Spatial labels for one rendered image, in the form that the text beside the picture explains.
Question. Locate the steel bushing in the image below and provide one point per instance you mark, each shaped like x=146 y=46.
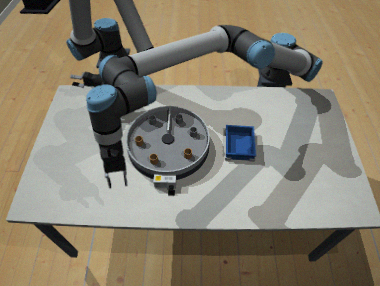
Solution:
x=152 y=119
x=193 y=131
x=179 y=118

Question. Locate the blue crate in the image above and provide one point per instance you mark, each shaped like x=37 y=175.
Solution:
x=240 y=143

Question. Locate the white table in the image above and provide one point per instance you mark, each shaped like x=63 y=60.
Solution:
x=100 y=206

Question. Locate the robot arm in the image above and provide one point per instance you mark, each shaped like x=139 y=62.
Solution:
x=173 y=50
x=81 y=20

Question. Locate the grey turntable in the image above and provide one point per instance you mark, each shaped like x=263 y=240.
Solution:
x=173 y=158

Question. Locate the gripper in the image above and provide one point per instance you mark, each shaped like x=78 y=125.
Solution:
x=113 y=160
x=92 y=79

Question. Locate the black box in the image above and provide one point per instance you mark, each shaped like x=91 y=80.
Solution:
x=36 y=5

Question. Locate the white control box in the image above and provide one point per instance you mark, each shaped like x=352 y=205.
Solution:
x=165 y=179

